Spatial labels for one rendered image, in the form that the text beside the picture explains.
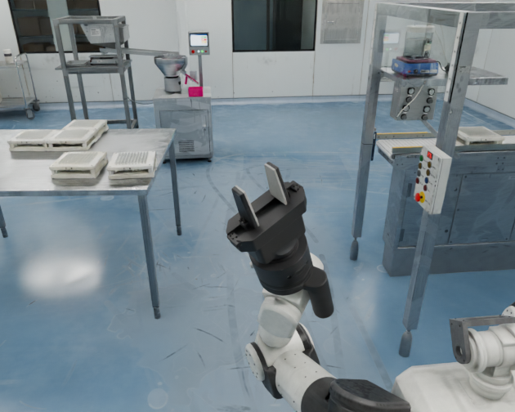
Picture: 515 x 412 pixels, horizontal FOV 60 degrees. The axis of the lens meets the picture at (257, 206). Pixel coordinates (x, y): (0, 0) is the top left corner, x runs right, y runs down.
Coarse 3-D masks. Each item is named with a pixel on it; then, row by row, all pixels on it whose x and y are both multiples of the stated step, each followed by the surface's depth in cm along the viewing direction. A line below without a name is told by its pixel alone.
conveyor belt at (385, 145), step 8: (504, 136) 295; (512, 136) 295; (376, 144) 289; (384, 144) 280; (392, 144) 280; (400, 144) 280; (408, 144) 280; (416, 144) 280; (424, 144) 280; (432, 144) 280; (384, 152) 275; (416, 152) 268
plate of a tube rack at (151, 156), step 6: (114, 156) 256; (120, 156) 256; (132, 156) 256; (150, 156) 256; (114, 162) 247; (150, 162) 247; (108, 168) 240; (114, 168) 241; (120, 168) 241; (126, 168) 242; (132, 168) 242; (138, 168) 243; (144, 168) 243; (150, 168) 244
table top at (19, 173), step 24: (0, 144) 298; (96, 144) 298; (120, 144) 298; (144, 144) 298; (168, 144) 298; (0, 168) 258; (24, 168) 258; (48, 168) 258; (0, 192) 231; (24, 192) 231; (48, 192) 232; (72, 192) 232; (96, 192) 232; (120, 192) 233; (144, 192) 233
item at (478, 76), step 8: (384, 72) 266; (472, 72) 262; (480, 72) 262; (488, 72) 262; (400, 80) 244; (472, 80) 246; (480, 80) 246; (488, 80) 247; (496, 80) 247; (504, 80) 248
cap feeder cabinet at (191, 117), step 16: (160, 96) 480; (176, 96) 480; (192, 96) 480; (208, 96) 480; (160, 112) 481; (176, 112) 483; (192, 112) 485; (208, 112) 487; (176, 128) 491; (192, 128) 493; (208, 128) 498; (176, 144) 498; (192, 144) 501; (208, 144) 503; (208, 160) 516
